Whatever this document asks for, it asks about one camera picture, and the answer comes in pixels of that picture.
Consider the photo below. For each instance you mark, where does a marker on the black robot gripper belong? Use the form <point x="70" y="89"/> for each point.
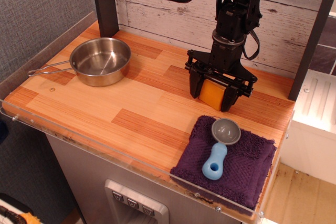
<point x="222" y="65"/>

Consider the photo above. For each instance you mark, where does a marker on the silver dispenser panel with buttons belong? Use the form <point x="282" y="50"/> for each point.
<point x="130" y="206"/>

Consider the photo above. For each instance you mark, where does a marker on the orange cheese wedge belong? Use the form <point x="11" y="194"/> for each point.
<point x="212" y="94"/>

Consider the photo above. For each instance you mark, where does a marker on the white toy sink unit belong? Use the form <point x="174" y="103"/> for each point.
<point x="309" y="145"/>

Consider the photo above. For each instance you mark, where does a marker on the dark left frame post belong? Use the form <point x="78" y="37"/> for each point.
<point x="107" y="17"/>

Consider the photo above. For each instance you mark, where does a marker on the purple folded towel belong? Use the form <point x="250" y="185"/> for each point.
<point x="246" y="164"/>

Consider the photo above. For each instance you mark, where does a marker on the grey blue ice cream scoop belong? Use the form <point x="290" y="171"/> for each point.
<point x="225" y="132"/>

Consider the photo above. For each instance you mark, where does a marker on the orange object bottom left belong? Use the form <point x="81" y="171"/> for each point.
<point x="30" y="219"/>

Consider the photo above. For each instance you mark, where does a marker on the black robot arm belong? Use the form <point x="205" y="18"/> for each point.
<point x="236" y="19"/>

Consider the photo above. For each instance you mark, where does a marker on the grey toy fridge cabinet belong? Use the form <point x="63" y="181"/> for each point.
<point x="86" y="174"/>

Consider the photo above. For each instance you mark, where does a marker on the dark right frame post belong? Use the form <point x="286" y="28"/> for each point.
<point x="313" y="40"/>

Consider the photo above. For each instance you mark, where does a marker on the silver pot with handle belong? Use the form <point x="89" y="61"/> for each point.
<point x="97" y="62"/>

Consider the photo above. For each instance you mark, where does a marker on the dark frame post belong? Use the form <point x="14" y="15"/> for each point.
<point x="313" y="40"/>
<point x="107" y="17"/>

